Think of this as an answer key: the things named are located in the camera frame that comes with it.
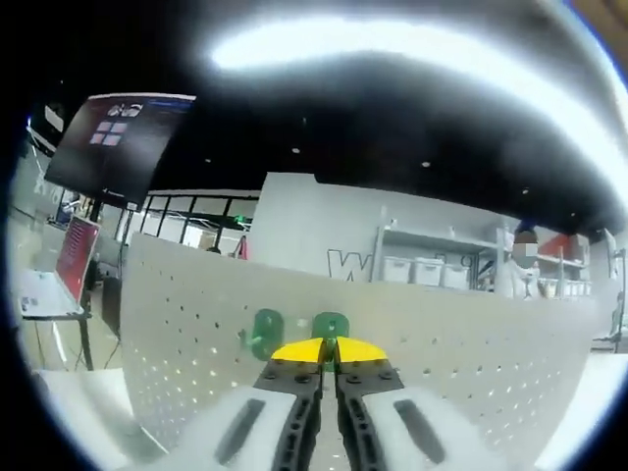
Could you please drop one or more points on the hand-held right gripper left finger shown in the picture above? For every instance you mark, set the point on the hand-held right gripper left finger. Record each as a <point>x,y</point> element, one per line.
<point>245,427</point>

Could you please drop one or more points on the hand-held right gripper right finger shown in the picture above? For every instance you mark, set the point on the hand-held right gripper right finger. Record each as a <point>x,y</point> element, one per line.
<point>417,427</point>

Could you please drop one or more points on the green hook assembly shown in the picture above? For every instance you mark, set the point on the green hook assembly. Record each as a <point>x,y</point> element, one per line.
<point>331,324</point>
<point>267,326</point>

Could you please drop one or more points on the white perforated mounting plate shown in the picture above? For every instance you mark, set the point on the white perforated mounting plate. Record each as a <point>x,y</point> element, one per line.
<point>441,319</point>

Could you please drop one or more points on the white storage bin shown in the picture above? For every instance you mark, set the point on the white storage bin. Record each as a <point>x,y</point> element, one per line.
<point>456,276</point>
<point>429,272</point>
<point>397,270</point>

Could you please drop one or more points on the black box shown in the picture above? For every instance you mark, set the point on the black box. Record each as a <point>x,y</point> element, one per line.
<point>112,306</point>

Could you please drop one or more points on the white metal shelving unit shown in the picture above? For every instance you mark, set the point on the white metal shelving unit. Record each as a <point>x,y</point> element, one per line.
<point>441,240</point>

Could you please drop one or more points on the black framed glass partition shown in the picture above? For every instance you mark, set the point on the black framed glass partition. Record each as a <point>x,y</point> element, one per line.
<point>196,216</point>

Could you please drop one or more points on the red screen laptop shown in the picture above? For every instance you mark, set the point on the red screen laptop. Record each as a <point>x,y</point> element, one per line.
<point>78,255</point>

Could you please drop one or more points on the large black monitor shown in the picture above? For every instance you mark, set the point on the large black monitor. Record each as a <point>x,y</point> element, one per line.
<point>118,147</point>

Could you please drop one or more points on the ceiling light strip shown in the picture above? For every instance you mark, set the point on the ceiling light strip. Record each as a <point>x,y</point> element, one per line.
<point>343,41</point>

